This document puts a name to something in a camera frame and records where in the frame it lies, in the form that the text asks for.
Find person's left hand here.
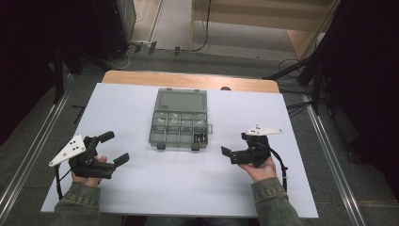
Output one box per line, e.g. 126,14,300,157
71,154,108,188

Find white table cover board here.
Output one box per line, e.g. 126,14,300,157
40,82,319,218

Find black floor cables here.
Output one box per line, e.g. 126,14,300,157
278,57,314,120

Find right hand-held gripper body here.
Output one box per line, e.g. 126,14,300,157
230,124,283,169

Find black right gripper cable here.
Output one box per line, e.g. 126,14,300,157
267,145,289,193

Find black tripod stand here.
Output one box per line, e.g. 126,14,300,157
263,55,334,116

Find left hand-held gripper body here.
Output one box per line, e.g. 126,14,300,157
48,134,117,180

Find black tape strip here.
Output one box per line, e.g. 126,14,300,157
72,105,87,125

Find dark cabinet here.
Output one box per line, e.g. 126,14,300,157
92,0,137,61

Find black hanging cable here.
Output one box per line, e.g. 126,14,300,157
180,0,212,54

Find white floor cable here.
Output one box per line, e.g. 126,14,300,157
107,46,136,71

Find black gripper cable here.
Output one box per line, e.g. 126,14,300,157
54,165,72,202
267,145,289,193

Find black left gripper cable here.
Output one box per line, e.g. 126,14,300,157
54,165,72,202

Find metal floor rail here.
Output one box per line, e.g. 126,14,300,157
301,93,367,226
0,74,73,215

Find black metal stand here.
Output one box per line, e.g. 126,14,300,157
52,46,66,105

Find clear grey compartment storage box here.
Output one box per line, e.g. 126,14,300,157
148,88,214,152

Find dark curtain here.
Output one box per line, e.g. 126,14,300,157
316,0,399,202
0,0,107,146

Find person's right hand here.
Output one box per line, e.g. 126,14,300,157
237,155,279,184

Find light wooden shelf unit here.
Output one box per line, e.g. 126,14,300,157
189,0,342,61

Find wooden table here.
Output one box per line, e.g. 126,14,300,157
102,70,280,94

